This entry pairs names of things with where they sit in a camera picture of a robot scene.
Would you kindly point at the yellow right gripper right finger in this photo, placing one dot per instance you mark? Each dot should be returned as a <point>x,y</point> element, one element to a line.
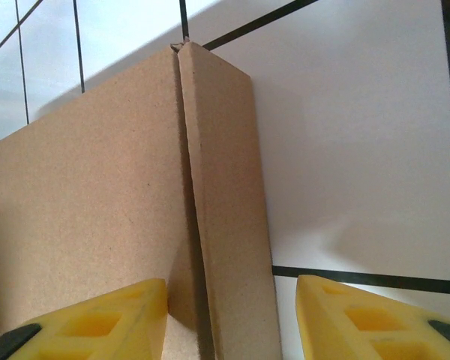
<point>360,330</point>

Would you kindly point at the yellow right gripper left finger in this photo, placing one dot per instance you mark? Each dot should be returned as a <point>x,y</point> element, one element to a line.
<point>97,326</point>

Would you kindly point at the brown cardboard box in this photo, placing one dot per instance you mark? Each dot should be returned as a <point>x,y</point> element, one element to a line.
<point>97,168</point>

